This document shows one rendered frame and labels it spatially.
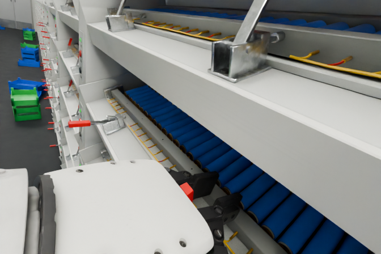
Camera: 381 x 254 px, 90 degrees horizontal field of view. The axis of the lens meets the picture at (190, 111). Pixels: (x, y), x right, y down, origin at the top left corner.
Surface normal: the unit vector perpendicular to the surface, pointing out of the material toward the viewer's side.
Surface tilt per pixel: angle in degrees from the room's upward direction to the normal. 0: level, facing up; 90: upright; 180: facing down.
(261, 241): 18
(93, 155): 90
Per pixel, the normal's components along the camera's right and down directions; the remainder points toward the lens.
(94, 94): 0.59, 0.41
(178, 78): -0.81, 0.34
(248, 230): -0.04, -0.84
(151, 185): 0.40, -0.90
